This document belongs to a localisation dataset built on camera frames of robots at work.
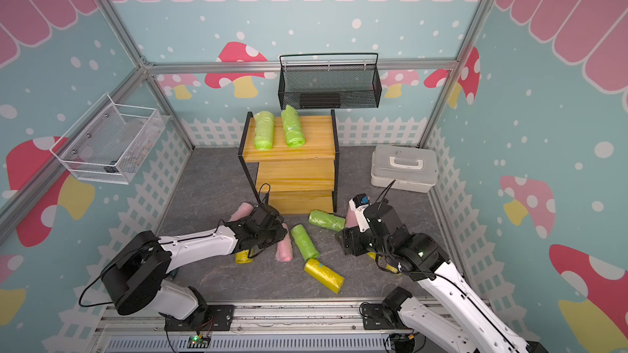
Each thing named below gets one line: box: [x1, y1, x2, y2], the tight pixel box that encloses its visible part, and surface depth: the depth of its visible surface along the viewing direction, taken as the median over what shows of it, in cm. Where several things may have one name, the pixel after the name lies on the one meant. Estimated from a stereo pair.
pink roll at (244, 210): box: [228, 201, 255, 223], surface depth 98 cm
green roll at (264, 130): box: [253, 111, 276, 152], surface depth 75 cm
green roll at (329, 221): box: [308, 209, 346, 233], surface depth 94 cm
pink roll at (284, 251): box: [274, 223, 294, 262], surface depth 86 cm
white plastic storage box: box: [370, 144, 439, 193], surface depth 101 cm
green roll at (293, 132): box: [281, 104, 306, 149], surface depth 74 cm
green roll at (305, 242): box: [291, 223, 320, 262], surface depth 89 cm
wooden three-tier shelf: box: [237, 109, 340, 215], surface depth 81 cm
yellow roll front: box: [304, 259, 346, 295], surface depth 81 cm
